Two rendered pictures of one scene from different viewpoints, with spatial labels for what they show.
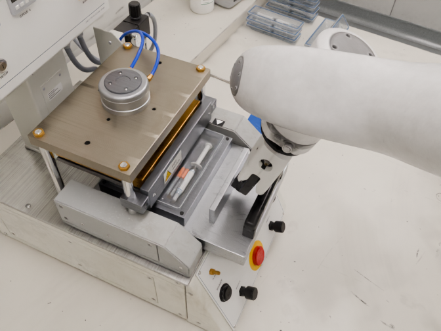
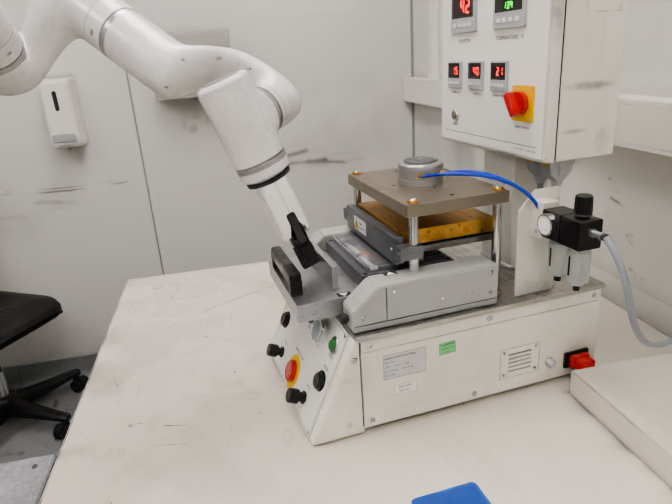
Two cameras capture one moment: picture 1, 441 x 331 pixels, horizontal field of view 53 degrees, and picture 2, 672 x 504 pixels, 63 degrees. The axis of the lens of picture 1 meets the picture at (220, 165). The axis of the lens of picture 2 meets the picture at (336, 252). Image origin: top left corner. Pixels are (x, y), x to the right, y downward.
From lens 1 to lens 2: 1.34 m
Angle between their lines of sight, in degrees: 102
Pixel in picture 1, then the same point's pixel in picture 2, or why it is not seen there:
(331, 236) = (235, 456)
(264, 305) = (260, 375)
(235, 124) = (373, 279)
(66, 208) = not seen: hidden behind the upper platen
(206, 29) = not seen: outside the picture
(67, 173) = (459, 254)
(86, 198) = not seen: hidden behind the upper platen
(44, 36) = (482, 124)
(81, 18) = (511, 140)
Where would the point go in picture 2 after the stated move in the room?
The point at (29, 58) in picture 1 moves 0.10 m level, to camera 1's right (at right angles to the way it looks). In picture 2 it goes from (469, 129) to (434, 137)
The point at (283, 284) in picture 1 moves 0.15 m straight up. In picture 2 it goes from (256, 393) to (247, 321)
